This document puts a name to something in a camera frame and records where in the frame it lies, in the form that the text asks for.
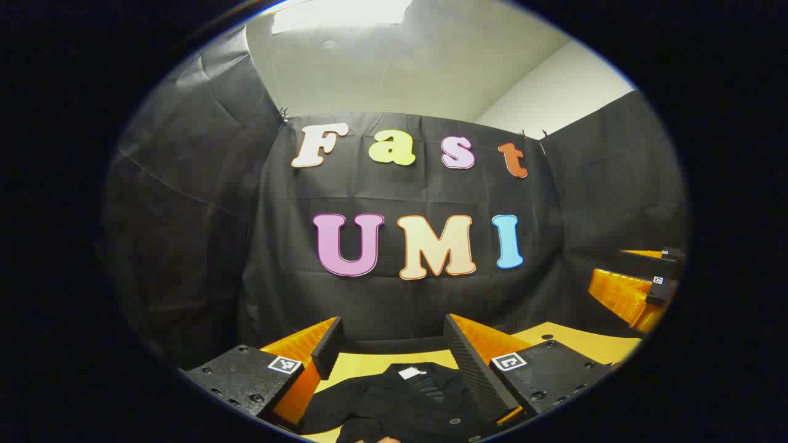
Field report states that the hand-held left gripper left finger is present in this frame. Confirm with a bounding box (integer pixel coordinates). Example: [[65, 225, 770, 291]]
[[182, 316, 346, 433]]

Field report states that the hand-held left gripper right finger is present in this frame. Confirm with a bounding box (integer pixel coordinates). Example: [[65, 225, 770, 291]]
[[443, 313, 617, 426]]

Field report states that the black buttoned shirt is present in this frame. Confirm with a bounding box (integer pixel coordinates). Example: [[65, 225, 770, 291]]
[[300, 362, 496, 443]]

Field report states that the black backdrop cloth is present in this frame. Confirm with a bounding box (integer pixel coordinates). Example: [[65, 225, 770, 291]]
[[102, 25, 687, 370]]

